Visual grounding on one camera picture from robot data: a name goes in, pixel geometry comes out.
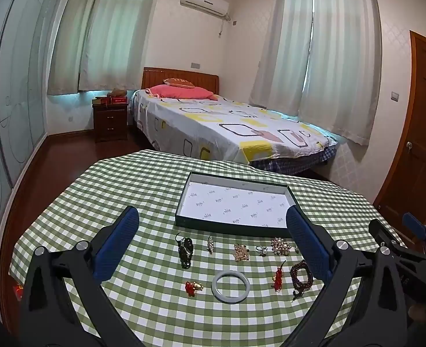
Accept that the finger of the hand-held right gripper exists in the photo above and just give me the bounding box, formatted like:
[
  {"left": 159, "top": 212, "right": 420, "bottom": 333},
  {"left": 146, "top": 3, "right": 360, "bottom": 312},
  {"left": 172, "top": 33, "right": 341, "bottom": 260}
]
[
  {"left": 402, "top": 213, "right": 426, "bottom": 247},
  {"left": 368, "top": 219, "right": 403, "bottom": 258}
]

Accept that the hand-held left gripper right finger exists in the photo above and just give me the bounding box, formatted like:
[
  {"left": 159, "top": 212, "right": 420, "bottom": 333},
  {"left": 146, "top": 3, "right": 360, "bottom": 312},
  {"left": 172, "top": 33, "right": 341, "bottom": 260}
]
[{"left": 278, "top": 205, "right": 412, "bottom": 347}]

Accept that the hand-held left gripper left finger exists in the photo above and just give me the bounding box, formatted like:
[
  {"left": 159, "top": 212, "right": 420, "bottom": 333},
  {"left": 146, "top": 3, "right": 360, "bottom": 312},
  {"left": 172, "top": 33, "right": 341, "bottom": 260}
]
[{"left": 20, "top": 205, "right": 145, "bottom": 347}]

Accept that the round pearl gold brooch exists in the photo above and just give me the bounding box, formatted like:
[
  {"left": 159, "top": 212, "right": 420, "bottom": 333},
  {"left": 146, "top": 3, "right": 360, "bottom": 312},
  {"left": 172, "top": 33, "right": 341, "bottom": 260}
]
[{"left": 270, "top": 237, "right": 292, "bottom": 256}]

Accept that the dark wooden bead bracelet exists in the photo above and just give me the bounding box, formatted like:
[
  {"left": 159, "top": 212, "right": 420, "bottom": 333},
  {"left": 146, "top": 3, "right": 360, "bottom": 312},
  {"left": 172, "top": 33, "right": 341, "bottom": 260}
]
[{"left": 290, "top": 259, "right": 315, "bottom": 301}]

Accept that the red tassel charm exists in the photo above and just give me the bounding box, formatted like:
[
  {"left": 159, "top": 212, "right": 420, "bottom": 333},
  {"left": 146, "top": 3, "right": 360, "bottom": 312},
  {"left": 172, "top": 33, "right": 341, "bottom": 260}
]
[{"left": 271, "top": 260, "right": 288, "bottom": 293}]

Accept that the black beaded pendant cord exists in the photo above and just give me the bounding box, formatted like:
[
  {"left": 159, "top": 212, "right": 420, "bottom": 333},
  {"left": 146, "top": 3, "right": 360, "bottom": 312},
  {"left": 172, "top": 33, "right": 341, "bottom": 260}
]
[{"left": 175, "top": 234, "right": 195, "bottom": 270}]

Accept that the red knot gold charm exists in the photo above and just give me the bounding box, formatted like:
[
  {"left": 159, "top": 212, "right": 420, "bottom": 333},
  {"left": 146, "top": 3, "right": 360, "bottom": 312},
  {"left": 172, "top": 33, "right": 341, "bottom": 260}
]
[{"left": 184, "top": 280, "right": 204, "bottom": 298}]

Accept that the green shallow cardboard box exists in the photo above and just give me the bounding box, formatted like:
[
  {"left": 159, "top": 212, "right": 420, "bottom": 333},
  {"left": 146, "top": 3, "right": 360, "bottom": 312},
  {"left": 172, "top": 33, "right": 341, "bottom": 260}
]
[{"left": 175, "top": 171, "right": 298, "bottom": 239}]

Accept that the pale jade bangle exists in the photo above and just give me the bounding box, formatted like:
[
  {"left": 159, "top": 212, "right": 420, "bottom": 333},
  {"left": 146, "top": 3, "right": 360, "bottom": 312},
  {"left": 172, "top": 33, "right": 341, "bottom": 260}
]
[{"left": 212, "top": 270, "right": 250, "bottom": 303}]

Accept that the green checked tablecloth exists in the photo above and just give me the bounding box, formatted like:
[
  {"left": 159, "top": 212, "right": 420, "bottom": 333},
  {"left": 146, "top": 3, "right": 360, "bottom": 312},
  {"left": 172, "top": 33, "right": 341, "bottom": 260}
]
[{"left": 9, "top": 149, "right": 407, "bottom": 347}]

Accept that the blue plaid bed skirt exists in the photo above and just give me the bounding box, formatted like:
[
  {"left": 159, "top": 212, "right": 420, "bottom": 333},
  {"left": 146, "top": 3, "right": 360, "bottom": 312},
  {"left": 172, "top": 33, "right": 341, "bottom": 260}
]
[{"left": 251, "top": 145, "right": 340, "bottom": 174}]

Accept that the brown wooden door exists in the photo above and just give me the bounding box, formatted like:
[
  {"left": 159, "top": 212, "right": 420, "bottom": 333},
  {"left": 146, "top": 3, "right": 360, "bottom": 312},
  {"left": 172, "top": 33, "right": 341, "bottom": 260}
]
[{"left": 374, "top": 31, "right": 426, "bottom": 225}]

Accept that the dark wooden nightstand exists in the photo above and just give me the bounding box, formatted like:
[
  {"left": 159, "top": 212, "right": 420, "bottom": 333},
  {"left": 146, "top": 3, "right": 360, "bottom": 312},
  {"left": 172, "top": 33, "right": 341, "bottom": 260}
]
[{"left": 92, "top": 102, "right": 129, "bottom": 142}]

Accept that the patterned white bed sheet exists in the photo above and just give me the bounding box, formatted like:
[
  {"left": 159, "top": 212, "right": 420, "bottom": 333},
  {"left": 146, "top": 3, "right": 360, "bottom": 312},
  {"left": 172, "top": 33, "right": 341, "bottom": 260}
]
[{"left": 128, "top": 90, "right": 342, "bottom": 163}]

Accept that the pink pillow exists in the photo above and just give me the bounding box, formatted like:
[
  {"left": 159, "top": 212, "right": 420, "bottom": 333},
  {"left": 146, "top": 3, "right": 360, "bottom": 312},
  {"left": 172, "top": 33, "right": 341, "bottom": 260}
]
[{"left": 144, "top": 84, "right": 219, "bottom": 101}]

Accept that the wooden bed headboard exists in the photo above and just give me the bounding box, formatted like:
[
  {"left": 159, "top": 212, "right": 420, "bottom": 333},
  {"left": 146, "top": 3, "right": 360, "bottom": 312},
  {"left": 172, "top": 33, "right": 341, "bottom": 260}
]
[{"left": 142, "top": 67, "right": 220, "bottom": 91}]

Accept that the wide white curtain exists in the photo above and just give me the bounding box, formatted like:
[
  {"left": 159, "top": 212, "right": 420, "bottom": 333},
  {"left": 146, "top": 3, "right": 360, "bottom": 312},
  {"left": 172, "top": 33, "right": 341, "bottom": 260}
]
[
  {"left": 298, "top": 0, "right": 381, "bottom": 147},
  {"left": 79, "top": 0, "right": 161, "bottom": 93}
]

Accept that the orange cushion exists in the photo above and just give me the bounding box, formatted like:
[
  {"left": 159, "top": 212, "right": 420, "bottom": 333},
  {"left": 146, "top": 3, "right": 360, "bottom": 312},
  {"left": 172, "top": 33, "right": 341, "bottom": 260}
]
[{"left": 162, "top": 77, "right": 195, "bottom": 89}]

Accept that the frosted glass wardrobe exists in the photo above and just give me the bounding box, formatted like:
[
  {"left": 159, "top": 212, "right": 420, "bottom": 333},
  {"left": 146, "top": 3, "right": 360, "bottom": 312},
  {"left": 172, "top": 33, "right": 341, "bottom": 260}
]
[{"left": 0, "top": 0, "right": 64, "bottom": 272}]

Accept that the narrow white curtain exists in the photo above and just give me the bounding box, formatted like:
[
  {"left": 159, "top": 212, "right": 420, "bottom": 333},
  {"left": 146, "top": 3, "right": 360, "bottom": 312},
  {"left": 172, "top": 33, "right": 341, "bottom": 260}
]
[
  {"left": 49, "top": 0, "right": 107, "bottom": 96},
  {"left": 249, "top": 0, "right": 315, "bottom": 107}
]

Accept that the white air conditioner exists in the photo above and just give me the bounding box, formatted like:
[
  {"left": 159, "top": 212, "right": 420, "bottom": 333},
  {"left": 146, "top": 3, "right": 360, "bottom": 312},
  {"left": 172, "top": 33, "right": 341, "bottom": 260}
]
[{"left": 180, "top": 0, "right": 231, "bottom": 20}]

